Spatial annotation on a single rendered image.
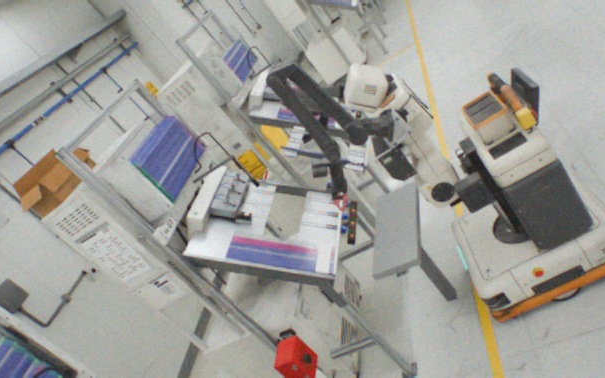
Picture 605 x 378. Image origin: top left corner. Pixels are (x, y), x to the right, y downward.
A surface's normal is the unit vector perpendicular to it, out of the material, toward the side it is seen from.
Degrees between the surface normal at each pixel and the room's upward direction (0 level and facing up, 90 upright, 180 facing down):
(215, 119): 90
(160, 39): 90
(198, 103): 90
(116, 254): 92
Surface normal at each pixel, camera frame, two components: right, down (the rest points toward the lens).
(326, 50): -0.12, 0.57
